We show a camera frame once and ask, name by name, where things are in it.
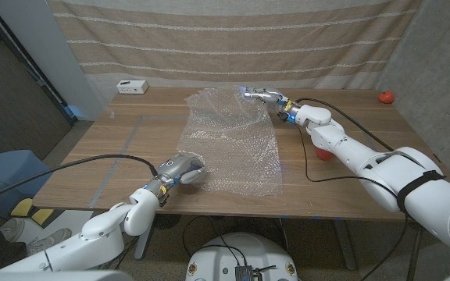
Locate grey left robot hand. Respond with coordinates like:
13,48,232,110
155,154,205,187

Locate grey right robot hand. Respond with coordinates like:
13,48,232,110
242,87,293,114

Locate clear bubble wrap sheet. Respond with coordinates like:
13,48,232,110
176,86,284,197

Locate beige striped backdrop cloth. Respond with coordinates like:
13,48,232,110
47,0,423,91

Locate red ball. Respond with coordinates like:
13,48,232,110
314,147,335,162

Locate grey table leg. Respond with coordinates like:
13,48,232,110
134,212,156,261
332,219,358,271

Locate white power strip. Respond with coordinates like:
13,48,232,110
116,80,149,95

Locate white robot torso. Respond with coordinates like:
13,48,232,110
184,232,300,281

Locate orange ball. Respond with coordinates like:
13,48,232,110
378,90,395,105

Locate grey module on torso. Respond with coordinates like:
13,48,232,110
234,265,254,281

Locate yellow pad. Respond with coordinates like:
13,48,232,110
31,208,55,226
10,197,34,218

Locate white sneaker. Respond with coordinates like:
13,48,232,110
25,228,72,257
0,217,23,243

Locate blue chair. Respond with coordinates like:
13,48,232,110
0,150,53,218

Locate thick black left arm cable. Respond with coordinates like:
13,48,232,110
0,154,159,206

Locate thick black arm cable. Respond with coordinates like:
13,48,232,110
295,97,396,152
0,154,159,206

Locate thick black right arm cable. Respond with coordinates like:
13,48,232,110
295,97,396,152

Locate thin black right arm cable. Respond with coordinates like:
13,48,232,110
295,123,410,281

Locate black door frame strip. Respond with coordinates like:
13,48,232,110
0,0,78,126

